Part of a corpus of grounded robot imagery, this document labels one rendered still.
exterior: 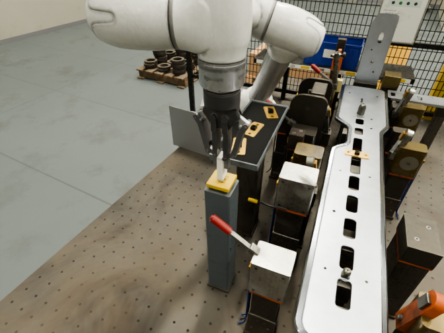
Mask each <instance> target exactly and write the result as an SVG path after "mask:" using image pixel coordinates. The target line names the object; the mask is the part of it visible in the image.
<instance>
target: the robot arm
mask: <svg viewBox="0 0 444 333"><path fill-rule="evenodd" d="M85 13H86V18H87V22H88V25H89V28H90V29H91V31H92V32H93V33H94V34H95V36H96V37H97V38H98V39H99V40H101V41H103V42H105V43H107V44H109V45H111V46H115V47H117V48H122V49H128V50H143V51H164V50H185V51H189V52H193V53H195V54H198V71H199V83H200V86H201V87H202V88H203V98H202V102H201V105H200V108H199V110H198V111H197V112H195V114H194V115H193V118H194V119H195V121H196V123H197V124H198V127H199V131H200V134H201V137H202V141H203V146H204V148H205V151H206V153H211V154H212V155H213V165H214V166H215V167H217V180H218V181H223V180H224V179H225V177H226V175H227V169H228V168H229V167H230V165H231V158H232V159H235V157H236V156H237V154H238V153H239V150H240V148H241V144H242V141H243V139H244V135H245V133H246V130H247V129H248V128H249V127H250V125H251V123H252V121H251V120H246V119H245V118H244V117H242V111H243V109H244V108H245V106H246V105H247V104H248V103H249V102H250V100H251V99H252V100H259V101H263V102H265V101H266V100H268V99H269V100H270V101H272V102H273V103H274V104H276V103H275V101H274V100H273V98H272V93H273V92H274V90H275V88H276V87H277V85H278V83H279V81H280V80H281V78H282V77H283V74H284V73H285V71H286V69H287V68H288V66H289V64H290V63H291V62H293V61H295V60H296V59H299V58H300V57H303V58H306V57H312V56H314V55H315V54H316V53H317V52H318V51H319V49H320V47H321V44H322V41H323V40H324V36H325V33H326V29H325V27H324V25H323V23H322V22H321V21H320V20H319V19H318V18H316V17H315V16H314V15H313V14H311V13H310V12H308V11H305V10H303V9H301V8H298V7H296V6H294V5H290V4H288V3H282V2H279V1H276V0H86V5H85ZM250 37H253V38H254V39H256V40H259V41H261V42H263V43H265V44H266V48H267V52H266V55H265V57H264V60H263V62H262V64H261V67H260V69H259V72H258V74H257V76H256V79H255V81H254V84H253V86H251V87H249V88H248V89H246V90H245V89H242V88H241V87H242V86H243V85H244V81H245V68H246V51H247V48H248V45H249V42H250ZM190 112H193V111H190ZM207 119H208V120H209V122H210V124H211V131H212V136H211V132H210V129H209V125H208V122H207ZM238 121H239V129H240V130H239V131H238V134H237V137H236V139H235V143H234V145H233V150H232V128H233V126H234V125H235V124H236V123H237V122H238ZM221 129H222V134H223V151H221V150H222V148H221ZM220 151H221V152H220Z"/></svg>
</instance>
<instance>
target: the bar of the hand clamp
mask: <svg viewBox="0 0 444 333"><path fill-rule="evenodd" d="M330 57H332V58H334V64H333V74H332V83H333V84H338V68H339V60H340V57H343V59H345V58H346V52H344V53H343V54H340V52H334V54H332V55H330Z"/></svg>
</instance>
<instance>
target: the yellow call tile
mask: <svg viewBox="0 0 444 333"><path fill-rule="evenodd" d="M236 179H237V175H236V174H231V173H228V172H227V175H226V177H225V179H224V180H223V181H218V180H217V170H215V172H214V173H213V174H212V175H211V177H210V179H209V180H208V181H207V183H206V186H207V187H209V188H213V189H216V190H220V191H223V192H227V193H229V191H230V189H231V188H232V186H233V184H234V183H235V180H236Z"/></svg>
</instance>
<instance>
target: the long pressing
mask: <svg viewBox="0 0 444 333"><path fill-rule="evenodd" d="M361 99H363V102H361ZM363 103H364V104H366V110H365V113H364V115H359V114H357V110H358V108H359V105H360V104H363ZM334 119H335V120H336V121H337V122H338V123H339V124H341V125H343V126H344V127H345V128H346V129H347V134H346V142H345V143H343V144H339V145H335V146H333V147H331V148H330V152H329V156H328V161H327V165H326V170H325V173H324V180H323V183H322V188H321V192H320V197H319V201H318V207H317V210H316V215H315V219H314V225H313V230H312V234H311V239H310V243H309V249H308V252H307V257H306V261H305V267H304V270H303V276H302V279H301V284H300V288H299V294H298V298H297V303H296V306H295V312H294V315H293V327H294V330H295V332H296V333H389V317H388V294H387V248H386V225H385V179H384V155H383V135H384V134H385V133H386V132H387V131H388V130H389V109H388V98H387V92H385V91H383V90H380V89H371V88H367V87H358V86H353V85H347V84H344V85H342V88H341V91H340V96H339V99H338V105H337V108H336V113H335V117H334ZM357 119H358V120H363V125H361V124H357V123H356V120H357ZM371 119H372V120H371ZM355 128H357V129H361V130H363V133H362V135H358V134H355ZM370 128H372V129H370ZM354 139H360V140H362V142H361V152H364V153H369V159H362V158H359V157H356V158H358V159H360V169H359V174H352V173H351V172H350V168H351V162H352V157H353V156H349V155H345V154H344V153H345V149H351V150H353V140H354ZM340 170H341V171H340ZM351 176H352V177H356V178H358V179H359V186H358V191H355V190H350V189H349V188H348V186H349V180H350V177H351ZM369 176H370V178H369ZM348 196H351V197H355V198H357V212H356V213H352V212H350V211H347V210H346V204H347V197H348ZM332 210H335V211H336V212H333V211H332ZM345 219H349V220H352V221H355V238H354V239H349V238H346V237H345V236H344V235H343V232H344V221H345ZM343 246H345V247H348V248H351V249H352V250H353V266H352V271H351V276H350V280H348V279H344V278H342V277H341V271H342V270H343V269H342V268H341V267H340V256H341V249H342V247H343ZM324 267H325V268H326V270H325V269H324ZM340 279H341V280H343V281H347V282H349V283H350V285H351V293H350V308H349V309H348V310H344V309H341V308H339V307H337V306H336V303H335V302H336V290H337V284H338V280H340ZM365 281H368V283H365Z"/></svg>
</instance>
